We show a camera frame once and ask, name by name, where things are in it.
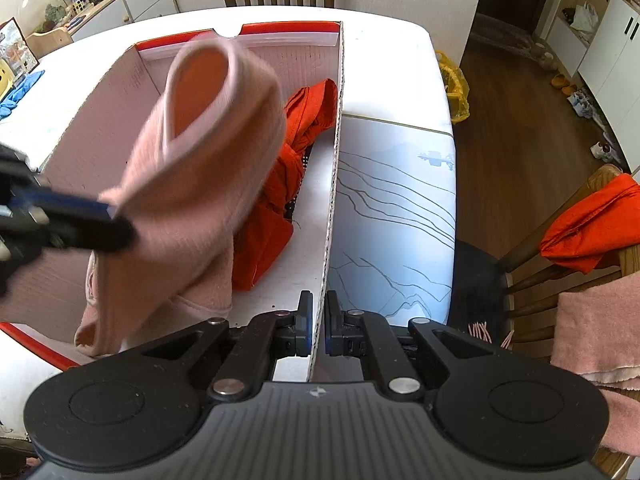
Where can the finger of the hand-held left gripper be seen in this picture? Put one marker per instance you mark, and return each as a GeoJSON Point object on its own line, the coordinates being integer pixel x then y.
{"type": "Point", "coordinates": [95, 235]}
{"type": "Point", "coordinates": [60, 202]}

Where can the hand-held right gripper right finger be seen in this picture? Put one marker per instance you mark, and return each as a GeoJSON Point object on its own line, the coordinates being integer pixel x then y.
{"type": "Point", "coordinates": [332, 330]}

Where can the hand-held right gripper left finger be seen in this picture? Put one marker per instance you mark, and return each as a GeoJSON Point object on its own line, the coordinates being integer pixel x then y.
{"type": "Point", "coordinates": [302, 330]}

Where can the red cardboard box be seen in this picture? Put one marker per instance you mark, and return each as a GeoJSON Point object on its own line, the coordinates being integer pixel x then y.
{"type": "Point", "coordinates": [290, 285]}

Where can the red cloth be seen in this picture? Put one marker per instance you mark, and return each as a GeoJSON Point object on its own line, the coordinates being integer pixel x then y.
{"type": "Point", "coordinates": [265, 240]}
{"type": "Point", "coordinates": [590, 225]}

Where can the pink knitted cloth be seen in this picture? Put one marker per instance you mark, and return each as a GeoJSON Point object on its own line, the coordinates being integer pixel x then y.
{"type": "Point", "coordinates": [200, 160]}

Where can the black dotted glove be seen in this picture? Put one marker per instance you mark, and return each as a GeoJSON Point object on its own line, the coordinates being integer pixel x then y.
{"type": "Point", "coordinates": [302, 160]}

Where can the blue rubber gloves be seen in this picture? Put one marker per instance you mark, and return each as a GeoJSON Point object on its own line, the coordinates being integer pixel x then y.
{"type": "Point", "coordinates": [22, 90]}

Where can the wooden desk stand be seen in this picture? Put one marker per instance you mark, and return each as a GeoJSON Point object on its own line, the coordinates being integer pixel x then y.
{"type": "Point", "coordinates": [47, 40]}

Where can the red framed card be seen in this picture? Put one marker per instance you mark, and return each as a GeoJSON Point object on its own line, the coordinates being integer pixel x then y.
{"type": "Point", "coordinates": [12, 35]}

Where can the black tasselled cushion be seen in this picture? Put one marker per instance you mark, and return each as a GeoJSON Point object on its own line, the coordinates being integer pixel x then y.
{"type": "Point", "coordinates": [475, 285]}

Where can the pink cloth on chair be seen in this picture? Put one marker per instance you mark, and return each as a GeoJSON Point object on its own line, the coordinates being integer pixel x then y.
{"type": "Point", "coordinates": [595, 330]}

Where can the yellow plastic bag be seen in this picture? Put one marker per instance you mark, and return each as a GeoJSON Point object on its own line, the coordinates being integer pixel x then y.
{"type": "Point", "coordinates": [455, 90]}

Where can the red cloth on chair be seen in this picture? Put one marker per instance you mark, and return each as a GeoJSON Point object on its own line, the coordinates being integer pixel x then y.
{"type": "Point", "coordinates": [590, 225]}

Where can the grey shoes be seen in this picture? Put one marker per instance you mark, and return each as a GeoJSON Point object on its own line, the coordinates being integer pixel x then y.
{"type": "Point", "coordinates": [605, 151]}

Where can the white shoes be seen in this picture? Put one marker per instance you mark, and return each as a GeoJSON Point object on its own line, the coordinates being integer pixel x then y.
{"type": "Point", "coordinates": [581, 105]}

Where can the yellow slippers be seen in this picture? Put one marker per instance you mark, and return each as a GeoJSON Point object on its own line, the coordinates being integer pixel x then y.
{"type": "Point", "coordinates": [563, 85]}

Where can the door mat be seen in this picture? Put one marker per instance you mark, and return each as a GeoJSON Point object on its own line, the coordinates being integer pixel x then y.
{"type": "Point", "coordinates": [502, 35]}

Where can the brown shoes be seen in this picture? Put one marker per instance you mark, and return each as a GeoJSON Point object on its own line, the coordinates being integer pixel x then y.
{"type": "Point", "coordinates": [544, 56]}

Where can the white shoe bench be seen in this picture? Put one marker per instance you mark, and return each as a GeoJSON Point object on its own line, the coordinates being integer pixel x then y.
{"type": "Point", "coordinates": [565, 40]}

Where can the white floor cabinets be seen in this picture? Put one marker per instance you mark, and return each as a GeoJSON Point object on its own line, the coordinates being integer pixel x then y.
{"type": "Point", "coordinates": [620, 60]}

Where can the white bag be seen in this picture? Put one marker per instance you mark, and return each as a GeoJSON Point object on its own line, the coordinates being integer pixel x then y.
{"type": "Point", "coordinates": [584, 17]}

